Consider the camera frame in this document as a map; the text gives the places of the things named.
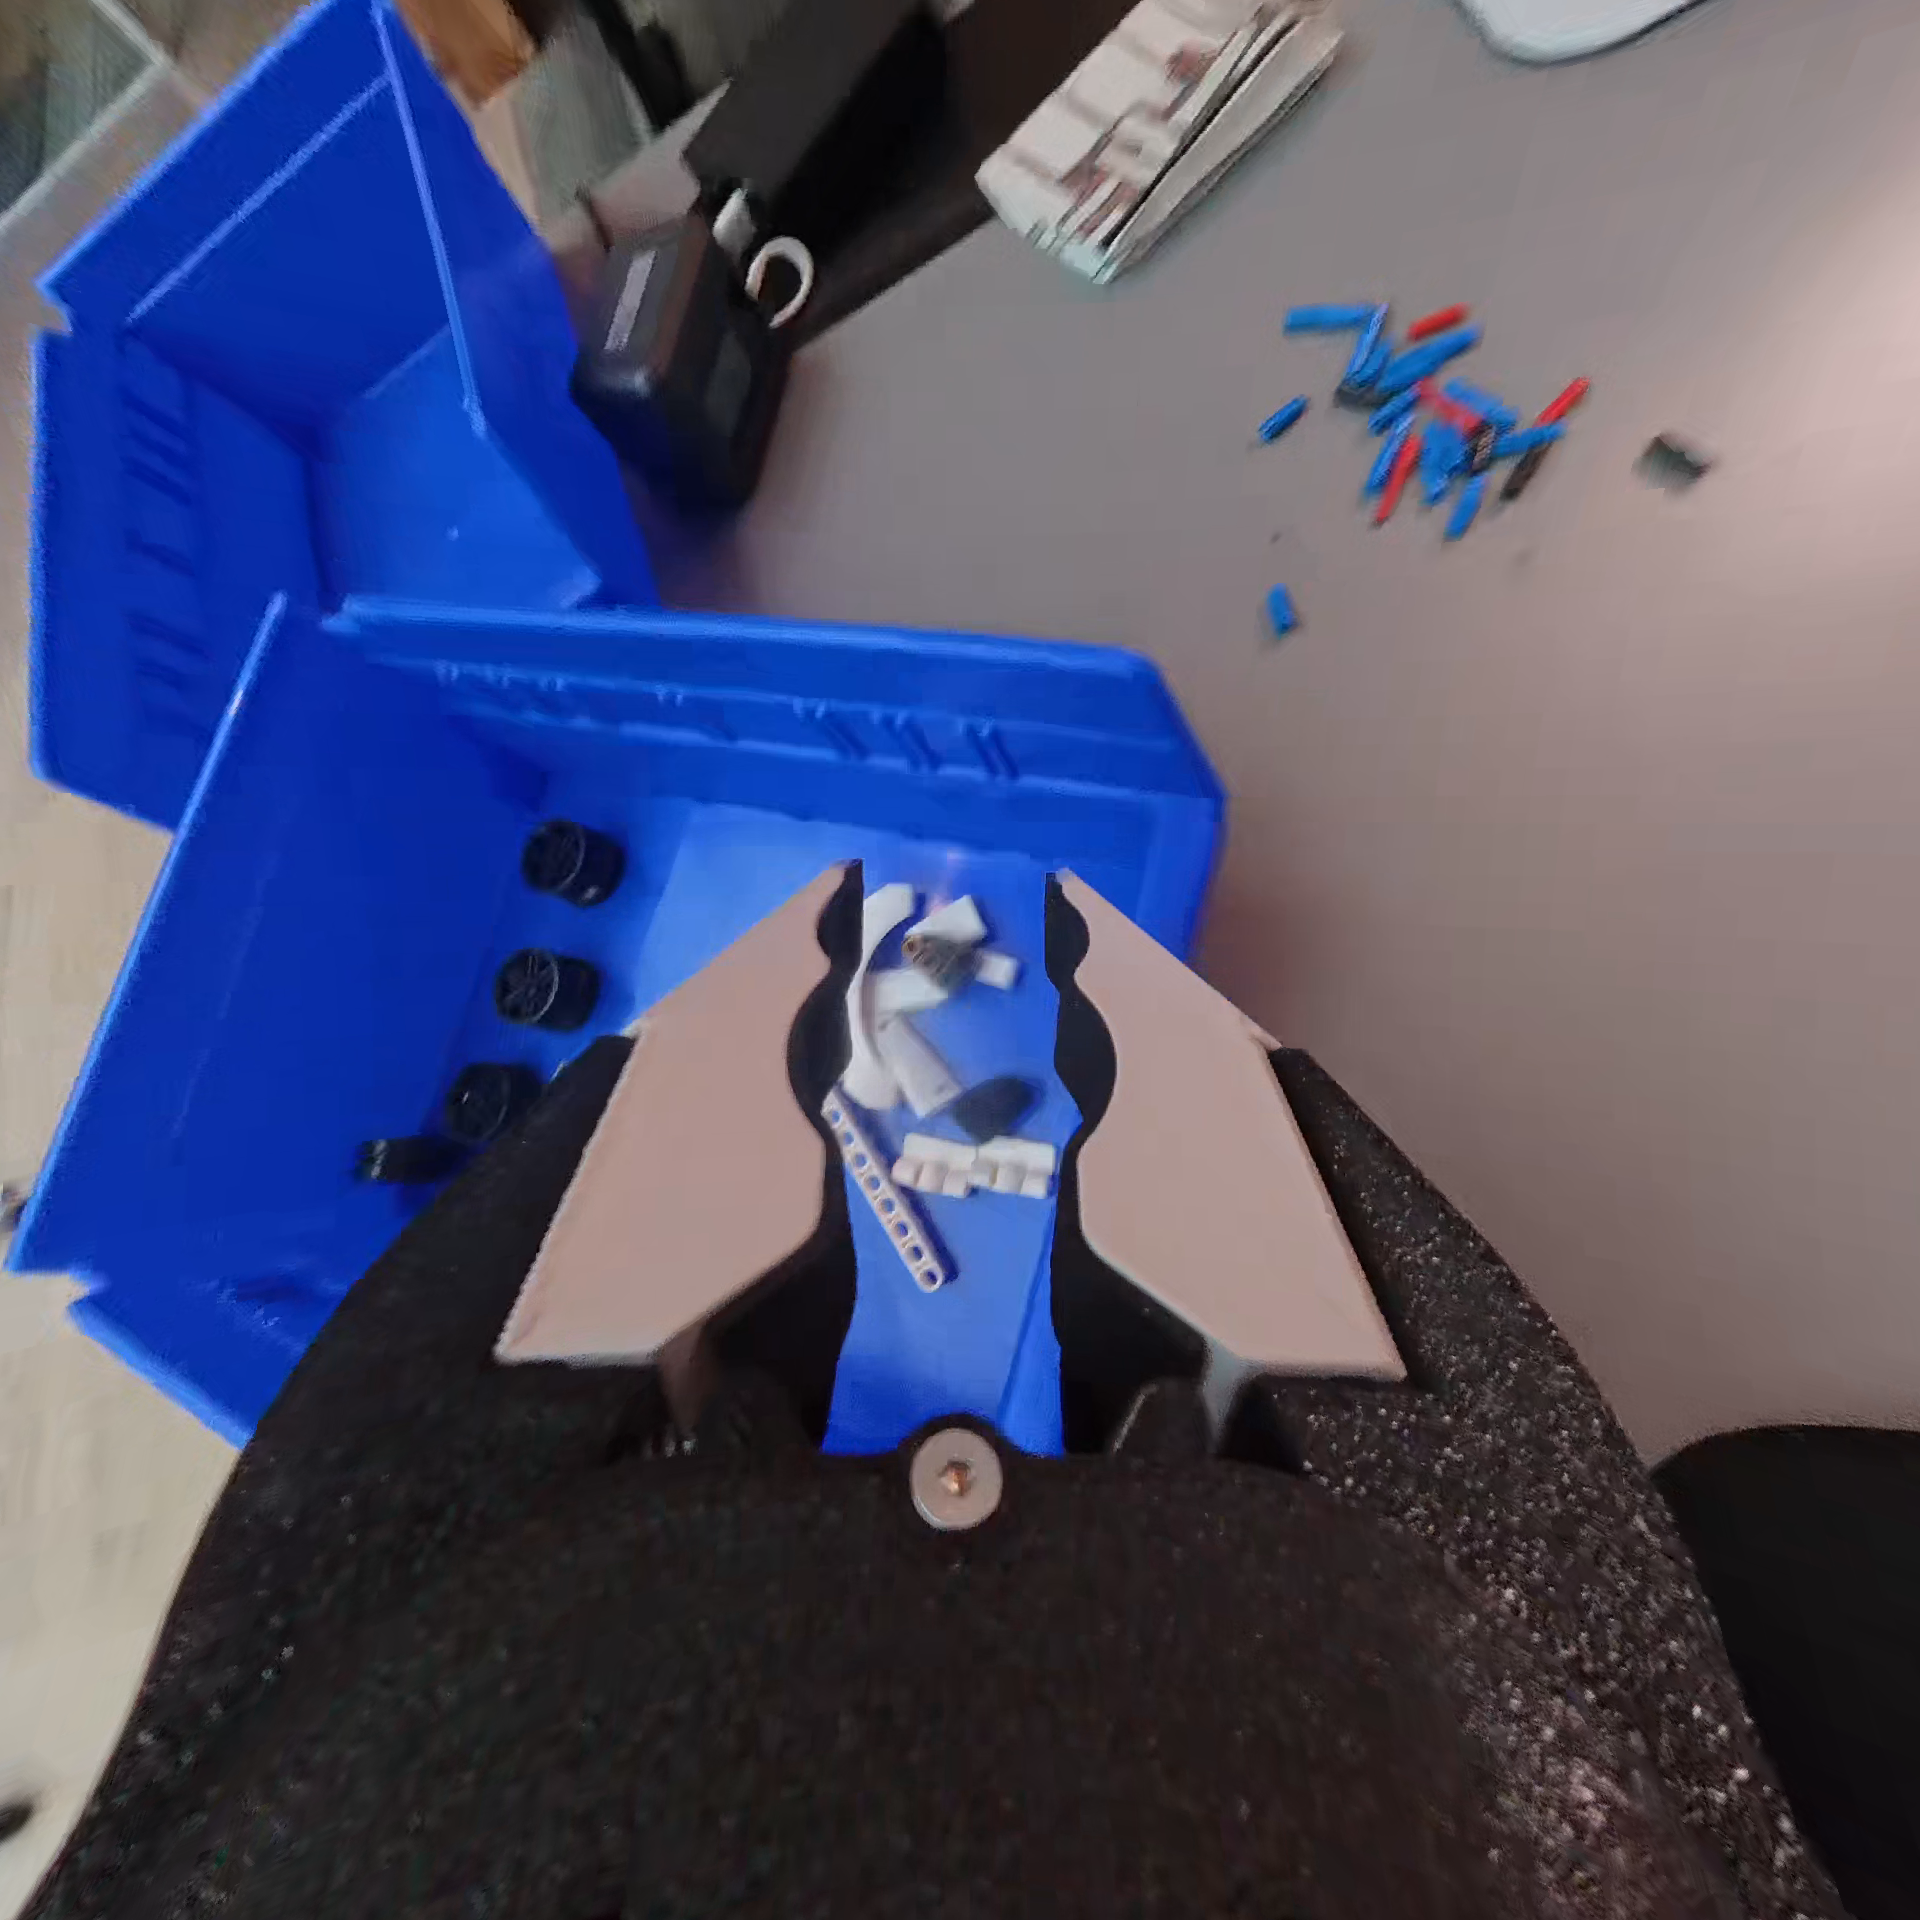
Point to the folded paper booklet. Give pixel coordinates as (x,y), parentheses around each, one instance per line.
(1155,136)

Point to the dark grey curved piece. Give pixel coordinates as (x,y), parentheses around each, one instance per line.
(994,1108)

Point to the white wedge piece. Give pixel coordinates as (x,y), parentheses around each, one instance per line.
(922,1062)

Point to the black wheel hub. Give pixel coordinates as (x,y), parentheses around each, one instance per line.
(543,989)
(493,1100)
(570,862)

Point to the white holed beam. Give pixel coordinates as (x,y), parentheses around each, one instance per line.
(886,1193)

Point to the black small toy piece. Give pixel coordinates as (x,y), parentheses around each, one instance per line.
(406,1157)

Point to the black chair armrest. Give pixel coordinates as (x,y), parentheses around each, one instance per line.
(1815,1651)

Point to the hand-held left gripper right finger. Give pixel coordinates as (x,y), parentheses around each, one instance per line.
(1231,1184)

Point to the blue bin with label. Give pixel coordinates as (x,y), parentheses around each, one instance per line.
(300,974)

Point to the blue plastic bin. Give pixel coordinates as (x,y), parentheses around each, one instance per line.
(451,452)

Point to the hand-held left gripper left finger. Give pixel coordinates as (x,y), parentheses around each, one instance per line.
(675,1184)

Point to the white short beam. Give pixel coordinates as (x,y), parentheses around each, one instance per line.
(975,1167)

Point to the pile of coloured pins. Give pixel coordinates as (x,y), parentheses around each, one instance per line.
(1418,368)

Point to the black device with green display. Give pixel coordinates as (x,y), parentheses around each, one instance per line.
(675,359)

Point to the grey desk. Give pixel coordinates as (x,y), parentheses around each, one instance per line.
(1501,901)

